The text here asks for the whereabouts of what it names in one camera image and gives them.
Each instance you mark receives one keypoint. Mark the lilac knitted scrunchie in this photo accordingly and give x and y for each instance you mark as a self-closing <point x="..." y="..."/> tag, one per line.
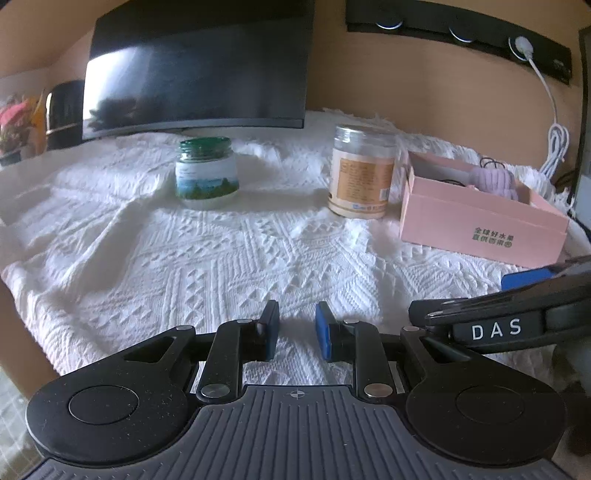
<point x="496" y="182"/>

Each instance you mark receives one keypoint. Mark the black curved monitor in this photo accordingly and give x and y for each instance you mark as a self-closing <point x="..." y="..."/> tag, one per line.
<point x="198" y="69"/>

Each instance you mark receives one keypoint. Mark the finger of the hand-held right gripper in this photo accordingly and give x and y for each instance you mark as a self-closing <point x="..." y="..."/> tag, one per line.
<point x="485" y="305"/>
<point x="526" y="278"/>

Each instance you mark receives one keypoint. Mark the black cylindrical container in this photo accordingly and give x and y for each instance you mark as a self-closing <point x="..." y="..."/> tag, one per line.
<point x="64" y="115"/>

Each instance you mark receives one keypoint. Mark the black wall power strip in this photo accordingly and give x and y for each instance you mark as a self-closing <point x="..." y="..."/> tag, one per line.
<point x="461" y="25"/>

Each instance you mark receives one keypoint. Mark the clear orange label plastic jar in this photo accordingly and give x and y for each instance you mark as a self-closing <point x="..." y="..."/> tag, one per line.
<point x="362" y="173"/>

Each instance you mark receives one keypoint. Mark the pink artificial flowers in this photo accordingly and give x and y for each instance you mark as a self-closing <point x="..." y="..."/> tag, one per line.
<point x="16" y="124"/>

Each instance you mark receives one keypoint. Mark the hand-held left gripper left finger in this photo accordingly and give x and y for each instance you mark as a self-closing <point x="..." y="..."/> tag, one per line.
<point x="269" y="330"/>

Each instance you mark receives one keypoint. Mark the pink cardboard box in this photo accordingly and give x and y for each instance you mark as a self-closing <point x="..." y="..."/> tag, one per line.
<point x="480" y="217"/>

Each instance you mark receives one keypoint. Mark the white textured blanket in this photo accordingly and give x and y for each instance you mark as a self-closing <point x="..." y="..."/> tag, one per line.
<point x="207" y="258"/>

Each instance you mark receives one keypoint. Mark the green lid glass jar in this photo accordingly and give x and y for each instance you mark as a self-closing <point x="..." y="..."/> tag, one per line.
<point x="206" y="171"/>

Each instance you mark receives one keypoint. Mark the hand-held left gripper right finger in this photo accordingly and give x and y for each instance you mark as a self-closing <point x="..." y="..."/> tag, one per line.
<point x="323" y="330"/>

